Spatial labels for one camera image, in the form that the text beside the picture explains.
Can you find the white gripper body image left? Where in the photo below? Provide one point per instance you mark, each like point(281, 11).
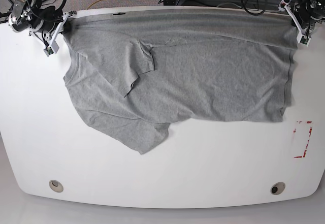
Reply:
point(47, 33)

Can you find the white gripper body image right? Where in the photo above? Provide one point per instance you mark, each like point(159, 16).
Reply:
point(304, 16)

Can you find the grey Hugging Face T-shirt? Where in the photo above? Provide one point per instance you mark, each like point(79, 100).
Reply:
point(133, 75)

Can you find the black robot arm image left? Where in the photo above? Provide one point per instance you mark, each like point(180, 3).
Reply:
point(29, 13)

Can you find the red tape rectangle marking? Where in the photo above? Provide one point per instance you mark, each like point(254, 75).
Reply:
point(301, 138)

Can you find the wrist camera board image right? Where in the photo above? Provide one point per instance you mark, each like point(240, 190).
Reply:
point(303, 39)

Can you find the wrist camera board image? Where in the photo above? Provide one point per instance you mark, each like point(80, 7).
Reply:
point(51, 50)
point(303, 39)

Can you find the wrist camera board image left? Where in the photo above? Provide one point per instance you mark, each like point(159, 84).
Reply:
point(51, 50)

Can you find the left table cable grommet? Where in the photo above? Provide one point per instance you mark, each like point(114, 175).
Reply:
point(56, 186)

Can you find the table cable grommet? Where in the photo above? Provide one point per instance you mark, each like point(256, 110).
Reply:
point(277, 188)
point(56, 186)

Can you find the right table cable grommet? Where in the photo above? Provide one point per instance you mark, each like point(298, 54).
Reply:
point(277, 188)

